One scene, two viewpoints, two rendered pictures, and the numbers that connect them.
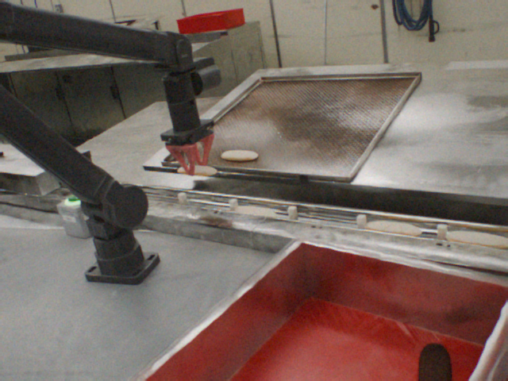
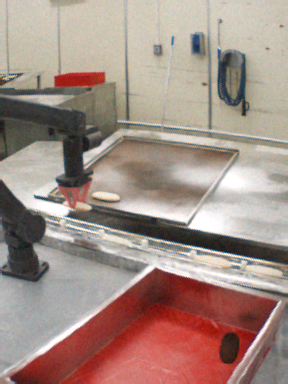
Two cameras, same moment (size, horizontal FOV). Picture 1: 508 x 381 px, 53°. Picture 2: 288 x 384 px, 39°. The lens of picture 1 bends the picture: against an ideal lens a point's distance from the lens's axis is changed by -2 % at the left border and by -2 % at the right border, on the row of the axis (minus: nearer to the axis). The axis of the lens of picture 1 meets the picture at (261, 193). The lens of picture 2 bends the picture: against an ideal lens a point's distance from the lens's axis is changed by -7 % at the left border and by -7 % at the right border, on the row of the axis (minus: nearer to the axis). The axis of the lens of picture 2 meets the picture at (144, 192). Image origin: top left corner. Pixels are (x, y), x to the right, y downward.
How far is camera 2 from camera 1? 19 cm
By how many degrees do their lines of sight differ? 7
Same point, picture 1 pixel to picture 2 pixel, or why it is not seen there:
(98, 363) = (17, 327)
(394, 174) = (217, 223)
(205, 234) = (81, 252)
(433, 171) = (242, 224)
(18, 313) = not seen: outside the picture
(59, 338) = not seen: outside the picture
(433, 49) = (244, 121)
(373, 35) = (202, 103)
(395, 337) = (208, 329)
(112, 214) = (23, 232)
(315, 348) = (158, 333)
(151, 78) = not seen: hidden behind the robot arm
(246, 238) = (111, 259)
